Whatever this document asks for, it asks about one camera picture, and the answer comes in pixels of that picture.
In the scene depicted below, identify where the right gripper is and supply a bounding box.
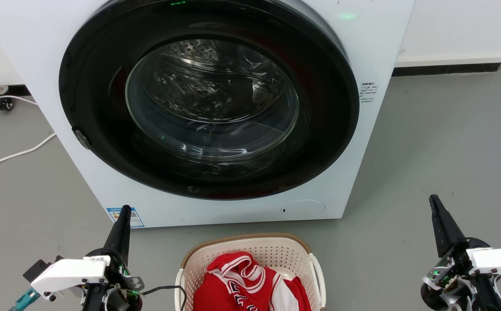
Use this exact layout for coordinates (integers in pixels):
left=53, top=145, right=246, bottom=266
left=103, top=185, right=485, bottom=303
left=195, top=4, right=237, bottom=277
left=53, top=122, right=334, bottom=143
left=420, top=194, right=501, bottom=311

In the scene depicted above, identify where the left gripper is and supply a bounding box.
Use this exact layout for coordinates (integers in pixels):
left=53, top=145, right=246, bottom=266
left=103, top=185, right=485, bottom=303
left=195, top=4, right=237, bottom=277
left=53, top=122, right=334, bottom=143
left=82, top=205, right=144, bottom=311

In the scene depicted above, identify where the cream plastic laundry basket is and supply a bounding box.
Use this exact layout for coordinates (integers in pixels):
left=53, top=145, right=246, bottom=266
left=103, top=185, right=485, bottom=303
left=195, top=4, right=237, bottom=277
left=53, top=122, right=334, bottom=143
left=174, top=233, right=326, bottom=311

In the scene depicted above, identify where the blue energy label sticker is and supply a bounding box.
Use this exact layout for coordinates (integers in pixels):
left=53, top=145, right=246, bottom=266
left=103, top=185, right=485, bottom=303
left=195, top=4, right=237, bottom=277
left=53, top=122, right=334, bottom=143
left=106, top=207, right=145, bottom=228

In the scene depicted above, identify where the red and white jersey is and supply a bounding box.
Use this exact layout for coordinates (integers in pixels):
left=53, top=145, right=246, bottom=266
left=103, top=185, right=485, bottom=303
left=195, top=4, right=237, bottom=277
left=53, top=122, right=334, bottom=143
left=193, top=252, right=312, bottom=311

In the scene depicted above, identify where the round white filter cover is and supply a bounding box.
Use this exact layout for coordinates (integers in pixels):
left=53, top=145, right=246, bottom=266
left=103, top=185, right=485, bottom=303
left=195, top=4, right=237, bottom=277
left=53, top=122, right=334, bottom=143
left=281, top=200, right=325, bottom=220

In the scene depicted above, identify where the round black washer door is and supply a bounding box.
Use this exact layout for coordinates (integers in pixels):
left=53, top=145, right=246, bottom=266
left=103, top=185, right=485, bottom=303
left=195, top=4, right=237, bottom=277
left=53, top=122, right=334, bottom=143
left=59, top=0, right=360, bottom=200

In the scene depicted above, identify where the small printed text sticker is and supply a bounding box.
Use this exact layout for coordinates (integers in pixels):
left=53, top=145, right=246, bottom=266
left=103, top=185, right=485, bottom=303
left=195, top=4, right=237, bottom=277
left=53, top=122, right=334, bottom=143
left=359, top=82, right=379, bottom=103

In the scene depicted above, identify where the white front-load washing machine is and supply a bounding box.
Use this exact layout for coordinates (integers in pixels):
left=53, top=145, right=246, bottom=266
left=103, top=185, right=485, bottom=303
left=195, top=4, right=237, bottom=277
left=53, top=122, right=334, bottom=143
left=0, top=0, right=416, bottom=228

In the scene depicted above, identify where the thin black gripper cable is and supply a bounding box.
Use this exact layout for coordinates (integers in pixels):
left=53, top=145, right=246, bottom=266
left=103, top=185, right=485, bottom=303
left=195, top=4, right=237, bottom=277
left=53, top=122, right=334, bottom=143
left=140, top=285, right=188, bottom=311

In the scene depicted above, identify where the grey washer door handle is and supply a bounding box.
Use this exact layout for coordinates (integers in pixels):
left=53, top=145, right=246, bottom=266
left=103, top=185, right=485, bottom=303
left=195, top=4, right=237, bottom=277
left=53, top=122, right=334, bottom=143
left=72, top=127, right=92, bottom=150

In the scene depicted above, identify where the teal cable connector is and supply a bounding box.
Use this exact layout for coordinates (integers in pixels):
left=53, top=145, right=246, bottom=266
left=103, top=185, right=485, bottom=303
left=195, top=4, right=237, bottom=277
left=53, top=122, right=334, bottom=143
left=9, top=288, right=41, bottom=311

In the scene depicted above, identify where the white power cable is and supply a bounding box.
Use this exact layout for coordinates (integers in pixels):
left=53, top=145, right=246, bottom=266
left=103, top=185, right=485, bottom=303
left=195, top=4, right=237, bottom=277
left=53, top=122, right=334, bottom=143
left=0, top=132, right=57, bottom=177
left=0, top=95, right=38, bottom=114

